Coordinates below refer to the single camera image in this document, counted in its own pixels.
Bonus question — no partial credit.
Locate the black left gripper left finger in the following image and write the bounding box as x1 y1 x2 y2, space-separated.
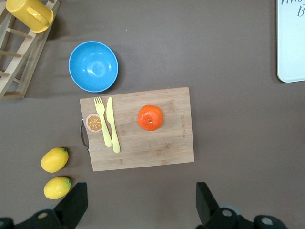
0 182 88 229

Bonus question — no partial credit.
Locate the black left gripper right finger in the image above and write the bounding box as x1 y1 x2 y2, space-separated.
195 182 286 229

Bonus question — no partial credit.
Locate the orange mandarin fruit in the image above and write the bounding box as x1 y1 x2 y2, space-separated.
137 104 164 132

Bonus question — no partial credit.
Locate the yellow lemon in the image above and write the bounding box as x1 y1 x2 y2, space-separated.
43 177 72 200
41 147 69 173

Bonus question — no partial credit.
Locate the yellow plastic fork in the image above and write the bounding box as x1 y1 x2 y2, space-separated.
93 96 113 148

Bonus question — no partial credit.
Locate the bamboo cutting board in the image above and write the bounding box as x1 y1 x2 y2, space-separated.
79 87 195 172

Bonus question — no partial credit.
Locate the yellow plastic knife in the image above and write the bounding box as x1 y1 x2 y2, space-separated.
105 97 121 154

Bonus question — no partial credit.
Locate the blue bowl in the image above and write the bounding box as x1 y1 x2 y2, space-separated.
68 41 119 93

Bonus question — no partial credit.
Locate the wooden peg drying rack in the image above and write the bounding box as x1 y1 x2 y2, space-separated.
0 0 61 100

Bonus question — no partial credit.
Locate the beige tray with bear print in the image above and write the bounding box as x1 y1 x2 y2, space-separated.
276 0 305 83

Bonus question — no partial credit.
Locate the yellow mug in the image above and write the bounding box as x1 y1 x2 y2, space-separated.
6 0 55 33

